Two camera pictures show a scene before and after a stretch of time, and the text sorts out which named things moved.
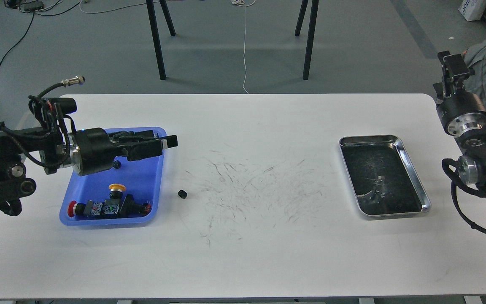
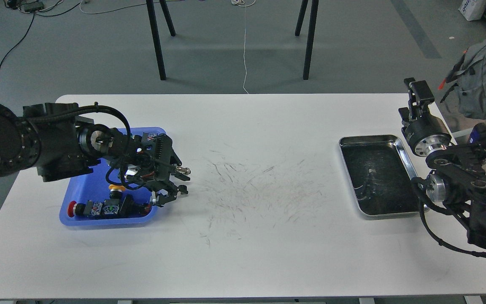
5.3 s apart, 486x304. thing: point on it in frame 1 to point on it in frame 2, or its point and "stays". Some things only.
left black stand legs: (156, 33) stays
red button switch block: (108, 208) stays
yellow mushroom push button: (116, 191) stays
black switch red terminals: (130, 208) stays
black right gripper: (460, 112) to (425, 135)
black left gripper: (92, 150) to (155, 164)
